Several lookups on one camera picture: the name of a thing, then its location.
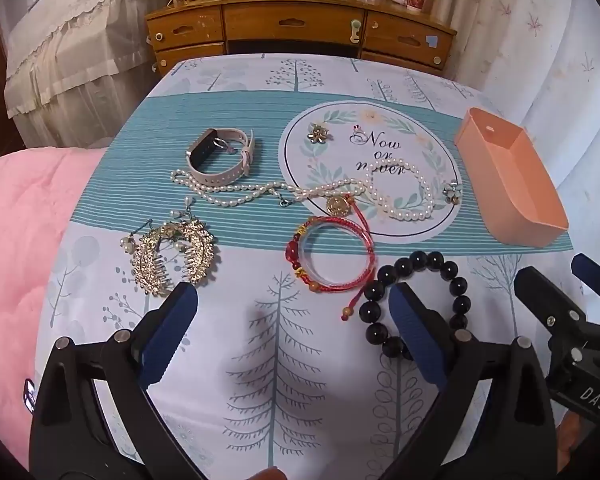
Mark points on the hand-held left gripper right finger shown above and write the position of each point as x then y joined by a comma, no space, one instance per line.
415,325

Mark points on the orange plastic box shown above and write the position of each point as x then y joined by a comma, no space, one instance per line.
510,195

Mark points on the wooden dresser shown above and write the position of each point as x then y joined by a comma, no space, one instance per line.
290,22

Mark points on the gold filigree pearl earring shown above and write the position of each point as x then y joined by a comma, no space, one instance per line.
147,260
200,250

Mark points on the silver flower earring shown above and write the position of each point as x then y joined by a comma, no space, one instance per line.
452,193

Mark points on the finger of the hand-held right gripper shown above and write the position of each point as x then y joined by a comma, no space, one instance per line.
592,272
545,295

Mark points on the pink blanket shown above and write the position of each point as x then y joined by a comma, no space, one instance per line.
25,240

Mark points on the gold flower earring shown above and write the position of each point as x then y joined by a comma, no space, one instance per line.
318,133

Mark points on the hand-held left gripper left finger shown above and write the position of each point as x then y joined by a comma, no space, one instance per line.
170,325

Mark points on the leaf print white curtain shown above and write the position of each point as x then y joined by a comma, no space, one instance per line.
530,50

